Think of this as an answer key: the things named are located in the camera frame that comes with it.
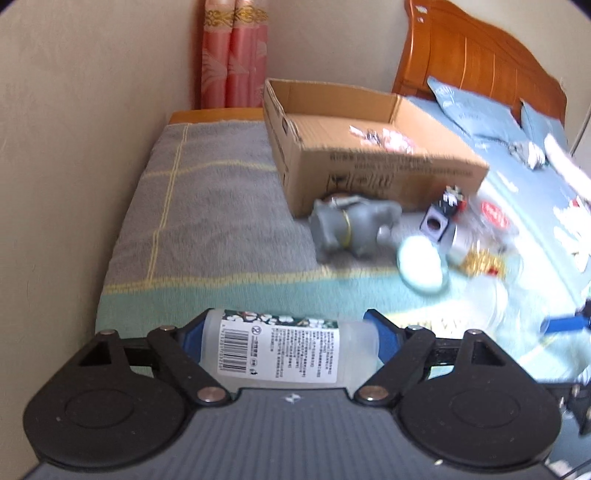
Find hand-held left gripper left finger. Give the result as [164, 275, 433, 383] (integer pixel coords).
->
[78, 308, 232, 408]

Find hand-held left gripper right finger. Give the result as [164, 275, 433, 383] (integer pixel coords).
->
[353, 308, 509, 408]

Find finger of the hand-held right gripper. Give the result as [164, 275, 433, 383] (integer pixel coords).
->
[561, 382, 591, 437]
[541, 300, 591, 334]

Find grey toy figure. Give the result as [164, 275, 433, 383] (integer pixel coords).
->
[308, 194, 403, 263]

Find glass jar silver lid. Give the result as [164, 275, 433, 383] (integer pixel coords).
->
[444, 222, 509, 278]

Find clear plastic container red label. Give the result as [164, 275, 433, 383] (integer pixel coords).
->
[475, 196, 523, 241]

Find black toy train red wheels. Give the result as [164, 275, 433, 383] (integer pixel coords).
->
[419, 185, 468, 246]

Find brown cardboard box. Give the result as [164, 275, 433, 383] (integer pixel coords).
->
[262, 78, 490, 219]

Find light blue printed bedsheet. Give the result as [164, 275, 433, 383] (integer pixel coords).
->
[402, 95, 591, 385]

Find white cloth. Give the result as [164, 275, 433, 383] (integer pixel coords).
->
[545, 134, 591, 200]

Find small grey white item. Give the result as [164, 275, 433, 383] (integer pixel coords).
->
[508, 141, 546, 169]

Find small light blue pillow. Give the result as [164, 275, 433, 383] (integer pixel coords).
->
[521, 99, 570, 149]

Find large light blue pillow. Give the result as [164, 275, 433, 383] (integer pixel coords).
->
[427, 76, 528, 139]

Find pink patterned curtain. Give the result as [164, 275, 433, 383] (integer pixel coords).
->
[201, 0, 269, 110]

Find wooden bed headboard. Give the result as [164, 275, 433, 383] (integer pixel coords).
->
[392, 0, 568, 125]

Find wooden bed side rail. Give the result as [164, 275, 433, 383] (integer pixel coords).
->
[168, 108, 266, 125]

